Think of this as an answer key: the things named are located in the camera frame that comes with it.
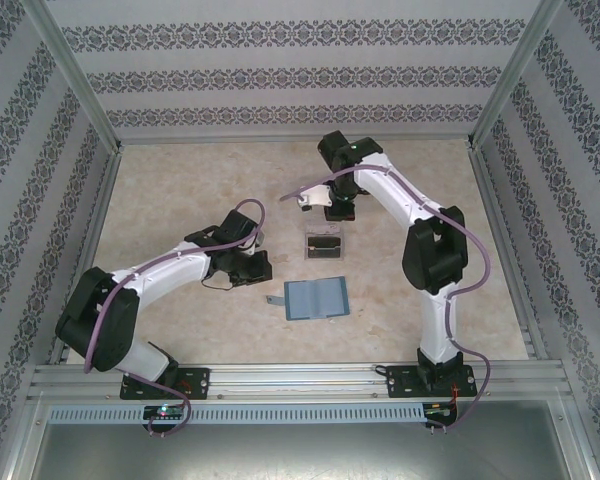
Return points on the teal leather card holder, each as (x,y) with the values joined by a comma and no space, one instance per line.
(310,300)

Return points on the clear plastic box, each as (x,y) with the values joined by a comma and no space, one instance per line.
(325,232)

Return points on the dark credit card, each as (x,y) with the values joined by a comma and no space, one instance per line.
(325,245)

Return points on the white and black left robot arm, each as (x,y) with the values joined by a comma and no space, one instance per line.
(175,272)

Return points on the small controller board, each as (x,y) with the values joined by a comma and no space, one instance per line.
(165,412)
(440,411)

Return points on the grey metal panel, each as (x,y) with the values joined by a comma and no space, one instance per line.
(300,455)

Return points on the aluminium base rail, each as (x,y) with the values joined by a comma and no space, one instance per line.
(300,380)

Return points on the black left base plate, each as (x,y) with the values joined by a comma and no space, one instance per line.
(200,382)

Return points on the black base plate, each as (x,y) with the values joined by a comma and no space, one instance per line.
(200,382)
(400,382)

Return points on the aluminium side rail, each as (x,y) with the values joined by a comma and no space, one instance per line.
(506,250)
(90,250)

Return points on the aluminium frame post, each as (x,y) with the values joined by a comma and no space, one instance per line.
(508,85)
(84,85)

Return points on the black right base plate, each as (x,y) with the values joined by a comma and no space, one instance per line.
(400,382)

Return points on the aluminium frame leg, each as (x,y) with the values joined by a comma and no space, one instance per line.
(575,440)
(27,440)

